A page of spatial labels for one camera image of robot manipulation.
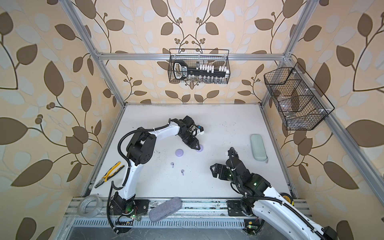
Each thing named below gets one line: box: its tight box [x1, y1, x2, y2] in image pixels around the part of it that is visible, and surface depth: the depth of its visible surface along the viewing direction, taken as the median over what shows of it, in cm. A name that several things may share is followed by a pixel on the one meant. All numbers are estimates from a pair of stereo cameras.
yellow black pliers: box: [94, 161, 125, 189], surface depth 88 cm
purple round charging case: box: [175, 148, 184, 157], surface depth 96 cm
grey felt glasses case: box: [149, 196, 183, 222], surface depth 72 cm
